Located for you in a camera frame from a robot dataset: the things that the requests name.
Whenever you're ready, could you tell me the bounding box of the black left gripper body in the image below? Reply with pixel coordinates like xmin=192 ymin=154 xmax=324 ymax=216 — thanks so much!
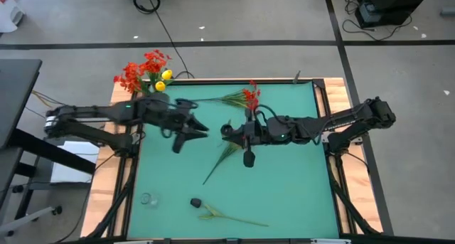
xmin=161 ymin=100 xmax=198 ymax=154

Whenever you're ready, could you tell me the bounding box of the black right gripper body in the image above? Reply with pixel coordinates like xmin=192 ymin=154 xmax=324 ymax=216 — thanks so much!
xmin=242 ymin=108 xmax=268 ymax=169

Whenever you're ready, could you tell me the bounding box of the clear glass vase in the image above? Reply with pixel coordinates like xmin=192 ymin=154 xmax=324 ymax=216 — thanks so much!
xmin=139 ymin=191 xmax=160 ymax=208

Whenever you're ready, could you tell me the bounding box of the teal table mat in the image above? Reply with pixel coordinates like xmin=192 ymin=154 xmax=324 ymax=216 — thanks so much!
xmin=127 ymin=82 xmax=341 ymax=240

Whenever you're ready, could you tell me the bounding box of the white paper sheet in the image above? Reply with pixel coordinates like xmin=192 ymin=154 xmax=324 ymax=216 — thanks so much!
xmin=49 ymin=140 xmax=100 ymax=184

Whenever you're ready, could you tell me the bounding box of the light wooden table board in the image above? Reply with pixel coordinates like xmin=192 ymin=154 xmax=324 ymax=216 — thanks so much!
xmin=80 ymin=76 xmax=385 ymax=238

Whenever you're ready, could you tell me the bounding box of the dark grey desk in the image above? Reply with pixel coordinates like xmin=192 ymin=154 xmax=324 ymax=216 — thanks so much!
xmin=0 ymin=58 xmax=99 ymax=238

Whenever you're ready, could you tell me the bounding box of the black computer tower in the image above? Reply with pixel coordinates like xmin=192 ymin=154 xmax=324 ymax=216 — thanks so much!
xmin=354 ymin=0 xmax=435 ymax=28

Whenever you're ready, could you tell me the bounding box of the black aluminium table frame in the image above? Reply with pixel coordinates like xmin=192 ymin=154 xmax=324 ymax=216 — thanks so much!
xmin=83 ymin=78 xmax=395 ymax=244

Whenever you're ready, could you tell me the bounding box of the black floor cable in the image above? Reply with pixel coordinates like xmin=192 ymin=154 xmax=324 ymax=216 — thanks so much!
xmin=132 ymin=0 xmax=196 ymax=80

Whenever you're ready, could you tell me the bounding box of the yellow cable bundle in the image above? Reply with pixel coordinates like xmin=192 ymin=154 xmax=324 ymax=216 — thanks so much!
xmin=31 ymin=90 xmax=68 ymax=112

